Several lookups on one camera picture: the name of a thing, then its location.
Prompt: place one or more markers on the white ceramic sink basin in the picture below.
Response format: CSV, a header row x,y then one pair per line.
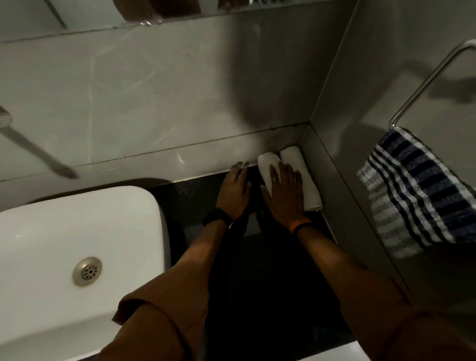
x,y
55,241

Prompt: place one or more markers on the person's left thumb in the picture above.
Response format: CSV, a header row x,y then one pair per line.
x,y
248,188

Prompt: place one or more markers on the metal sink drain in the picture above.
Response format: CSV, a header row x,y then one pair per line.
x,y
87,271

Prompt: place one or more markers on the blue white striped towel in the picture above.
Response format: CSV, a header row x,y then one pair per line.
x,y
416,193

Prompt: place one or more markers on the person's right hand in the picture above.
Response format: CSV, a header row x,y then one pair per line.
x,y
286,201

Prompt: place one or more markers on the orange wristband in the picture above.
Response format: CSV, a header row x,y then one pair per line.
x,y
299,225

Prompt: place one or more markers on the black wrist watch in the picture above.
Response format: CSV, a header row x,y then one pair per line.
x,y
217,215

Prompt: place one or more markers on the wall mirror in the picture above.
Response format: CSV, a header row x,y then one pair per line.
x,y
148,13

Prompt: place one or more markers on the person's right middle finger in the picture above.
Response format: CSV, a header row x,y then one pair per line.
x,y
287,173

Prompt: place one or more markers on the person's left hand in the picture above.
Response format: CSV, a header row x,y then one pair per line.
x,y
232,193

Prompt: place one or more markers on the person's right forearm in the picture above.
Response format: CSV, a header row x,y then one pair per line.
x,y
353,282

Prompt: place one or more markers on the person's left forearm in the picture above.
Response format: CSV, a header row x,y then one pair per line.
x,y
178,275

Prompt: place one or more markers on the person's right thumb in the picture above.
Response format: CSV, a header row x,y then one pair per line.
x,y
265,191

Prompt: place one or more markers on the person's right little finger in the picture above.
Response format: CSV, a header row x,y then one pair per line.
x,y
301,185

